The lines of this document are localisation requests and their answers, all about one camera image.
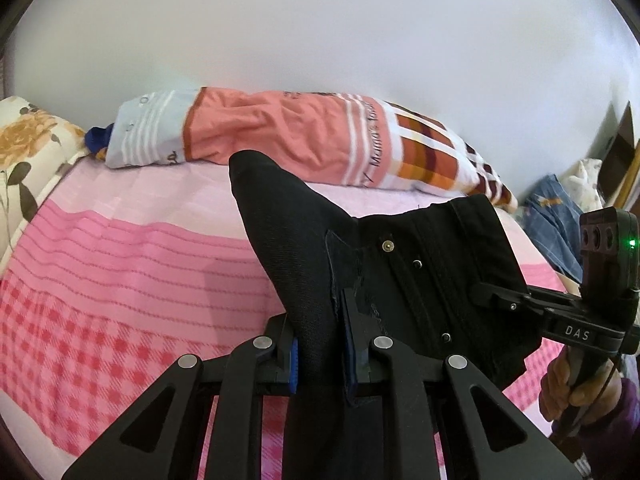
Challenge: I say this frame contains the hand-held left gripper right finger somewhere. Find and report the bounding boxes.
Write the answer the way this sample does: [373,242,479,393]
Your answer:
[342,287,582,480]

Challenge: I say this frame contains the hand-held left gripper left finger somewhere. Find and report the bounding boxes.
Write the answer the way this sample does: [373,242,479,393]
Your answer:
[61,316,301,480]

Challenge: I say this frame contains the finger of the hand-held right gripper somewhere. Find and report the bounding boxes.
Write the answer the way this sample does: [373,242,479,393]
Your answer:
[472,282,584,315]

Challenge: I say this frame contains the black pants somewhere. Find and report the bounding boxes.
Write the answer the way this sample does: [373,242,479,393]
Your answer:
[227,149,544,480]

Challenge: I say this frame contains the person's right hand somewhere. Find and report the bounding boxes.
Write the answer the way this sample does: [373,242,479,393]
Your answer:
[540,346,624,424]

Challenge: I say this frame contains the blue denim garment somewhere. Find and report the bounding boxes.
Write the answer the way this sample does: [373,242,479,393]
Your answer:
[520,175,587,282]

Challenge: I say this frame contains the white cloth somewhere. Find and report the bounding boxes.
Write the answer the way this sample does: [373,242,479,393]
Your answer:
[559,158,604,212]

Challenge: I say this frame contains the brown cardboard box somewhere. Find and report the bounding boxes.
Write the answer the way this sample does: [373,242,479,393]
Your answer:
[597,101,640,212]

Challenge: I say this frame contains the pink checked bed sheet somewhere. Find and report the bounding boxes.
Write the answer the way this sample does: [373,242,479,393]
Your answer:
[0,162,583,480]

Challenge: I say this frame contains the orange striped pillow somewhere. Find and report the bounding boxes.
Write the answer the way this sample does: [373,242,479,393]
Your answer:
[102,87,521,211]

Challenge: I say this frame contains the dark blue cloth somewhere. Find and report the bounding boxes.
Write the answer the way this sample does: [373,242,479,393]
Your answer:
[85,126,113,162]

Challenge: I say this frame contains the floral cream blanket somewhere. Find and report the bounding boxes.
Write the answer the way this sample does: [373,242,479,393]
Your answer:
[0,96,92,273]

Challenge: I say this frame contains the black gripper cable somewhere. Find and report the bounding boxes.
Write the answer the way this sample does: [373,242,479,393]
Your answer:
[550,352,627,441]

